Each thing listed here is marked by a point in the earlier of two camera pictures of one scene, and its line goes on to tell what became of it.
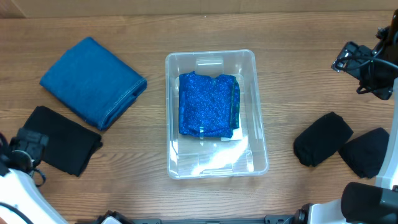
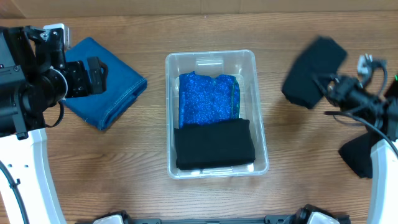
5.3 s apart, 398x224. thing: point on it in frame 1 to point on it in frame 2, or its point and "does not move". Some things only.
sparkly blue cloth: (208, 106) does not move
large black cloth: (69, 145) to (213, 144)
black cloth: (365, 154) does not move
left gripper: (31, 139) to (78, 78)
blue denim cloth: (94, 81) does not move
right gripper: (360, 73) to (348, 86)
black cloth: (322, 139) to (307, 81)
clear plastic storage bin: (191, 157) does not move
